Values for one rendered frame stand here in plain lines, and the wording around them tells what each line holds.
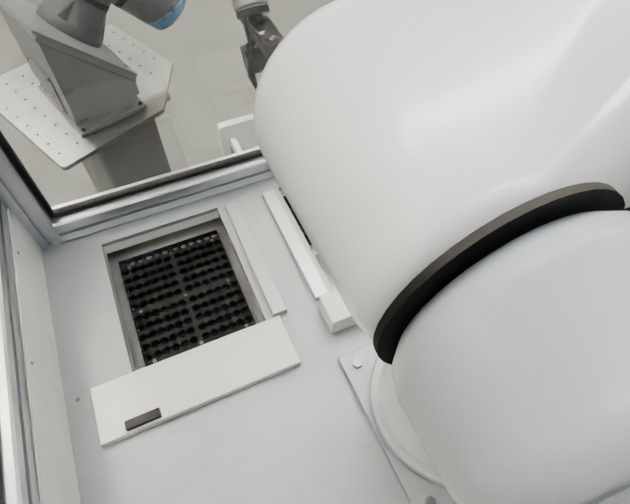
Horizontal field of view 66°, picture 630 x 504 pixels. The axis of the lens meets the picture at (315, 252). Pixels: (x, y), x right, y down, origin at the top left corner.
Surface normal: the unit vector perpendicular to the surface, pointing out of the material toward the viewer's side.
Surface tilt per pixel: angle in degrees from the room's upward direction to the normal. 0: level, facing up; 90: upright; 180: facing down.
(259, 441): 0
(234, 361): 0
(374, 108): 32
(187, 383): 0
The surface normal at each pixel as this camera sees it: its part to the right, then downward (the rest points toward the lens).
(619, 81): 0.18, -0.29
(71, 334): 0.01, -0.58
